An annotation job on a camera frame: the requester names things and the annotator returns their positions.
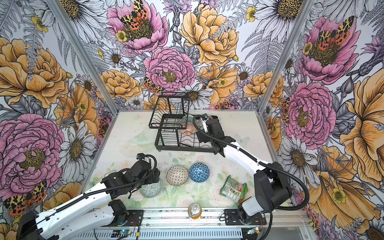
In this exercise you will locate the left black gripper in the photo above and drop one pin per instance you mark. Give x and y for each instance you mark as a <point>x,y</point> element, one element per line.
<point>150,180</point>

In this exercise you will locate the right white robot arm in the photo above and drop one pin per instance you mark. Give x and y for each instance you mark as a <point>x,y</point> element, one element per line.
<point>271,183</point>

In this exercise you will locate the mint green bowl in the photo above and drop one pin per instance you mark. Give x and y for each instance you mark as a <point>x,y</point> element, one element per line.
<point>187,120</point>

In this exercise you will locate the aluminium front rail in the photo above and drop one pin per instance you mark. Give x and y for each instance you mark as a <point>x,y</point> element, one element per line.
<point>175,224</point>

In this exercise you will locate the orange lidded jar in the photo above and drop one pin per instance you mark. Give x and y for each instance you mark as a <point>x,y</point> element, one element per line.
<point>194,211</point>

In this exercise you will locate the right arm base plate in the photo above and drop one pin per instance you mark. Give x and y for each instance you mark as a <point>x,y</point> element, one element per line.
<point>237,217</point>

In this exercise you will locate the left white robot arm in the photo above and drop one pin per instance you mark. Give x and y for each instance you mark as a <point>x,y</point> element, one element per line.
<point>99,206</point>

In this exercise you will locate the green circuit board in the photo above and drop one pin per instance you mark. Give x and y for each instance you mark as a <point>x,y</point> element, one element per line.
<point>121,234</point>

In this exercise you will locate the grey green patterned bowl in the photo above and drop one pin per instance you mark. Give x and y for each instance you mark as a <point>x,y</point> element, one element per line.
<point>151,190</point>

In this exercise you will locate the green snack packet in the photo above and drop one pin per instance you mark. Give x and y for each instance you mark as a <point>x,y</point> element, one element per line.
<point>233,190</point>

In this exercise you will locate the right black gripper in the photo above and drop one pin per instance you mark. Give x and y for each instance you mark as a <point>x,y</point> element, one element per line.
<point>204,136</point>

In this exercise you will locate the orange patterned bowl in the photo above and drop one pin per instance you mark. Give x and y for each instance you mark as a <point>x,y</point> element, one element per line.
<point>188,129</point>

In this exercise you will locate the black wire dish rack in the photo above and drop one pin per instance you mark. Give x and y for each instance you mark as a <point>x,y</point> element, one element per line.
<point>166,118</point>

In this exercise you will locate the brown dotted bowl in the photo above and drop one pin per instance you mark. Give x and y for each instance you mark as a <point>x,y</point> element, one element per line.
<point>177,175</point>

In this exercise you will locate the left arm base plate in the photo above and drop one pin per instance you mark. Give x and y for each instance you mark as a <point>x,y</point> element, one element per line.
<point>132,218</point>

